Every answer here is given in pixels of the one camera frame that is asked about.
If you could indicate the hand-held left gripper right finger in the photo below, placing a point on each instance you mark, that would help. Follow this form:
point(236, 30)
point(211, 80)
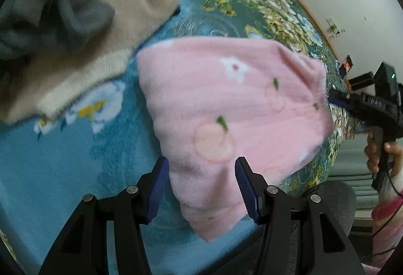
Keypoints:
point(247, 193)

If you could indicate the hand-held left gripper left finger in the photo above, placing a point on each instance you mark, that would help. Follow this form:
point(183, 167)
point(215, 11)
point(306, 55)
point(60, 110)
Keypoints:
point(157, 190)

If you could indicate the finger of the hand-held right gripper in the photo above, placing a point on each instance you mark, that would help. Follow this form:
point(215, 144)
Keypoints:
point(340, 100)

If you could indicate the pink fleece printed garment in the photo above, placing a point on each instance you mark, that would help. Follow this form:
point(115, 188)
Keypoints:
point(220, 98)

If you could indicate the person's right forearm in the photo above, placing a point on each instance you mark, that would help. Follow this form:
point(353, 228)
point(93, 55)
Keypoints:
point(390, 209)

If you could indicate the person's right hand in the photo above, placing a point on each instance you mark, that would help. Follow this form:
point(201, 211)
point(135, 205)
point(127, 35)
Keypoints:
point(395, 149)

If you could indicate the black box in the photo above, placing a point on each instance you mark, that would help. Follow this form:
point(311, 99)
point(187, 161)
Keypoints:
point(362, 79)

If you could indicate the small dark screen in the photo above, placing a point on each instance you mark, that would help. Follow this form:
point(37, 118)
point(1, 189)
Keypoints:
point(347, 64)

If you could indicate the grey chair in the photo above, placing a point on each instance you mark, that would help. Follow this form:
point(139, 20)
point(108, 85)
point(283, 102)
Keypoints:
point(337, 199)

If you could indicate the teal floral blanket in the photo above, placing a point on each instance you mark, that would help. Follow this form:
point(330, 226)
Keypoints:
point(63, 168)

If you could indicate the beige fuzzy sweater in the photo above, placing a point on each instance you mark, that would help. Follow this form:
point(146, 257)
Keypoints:
point(126, 4)

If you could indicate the white wall plug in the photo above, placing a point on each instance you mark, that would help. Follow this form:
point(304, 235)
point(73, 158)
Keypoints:
point(334, 28)

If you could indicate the wooden bed frame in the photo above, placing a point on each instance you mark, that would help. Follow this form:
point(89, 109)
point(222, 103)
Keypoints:
point(310, 12)

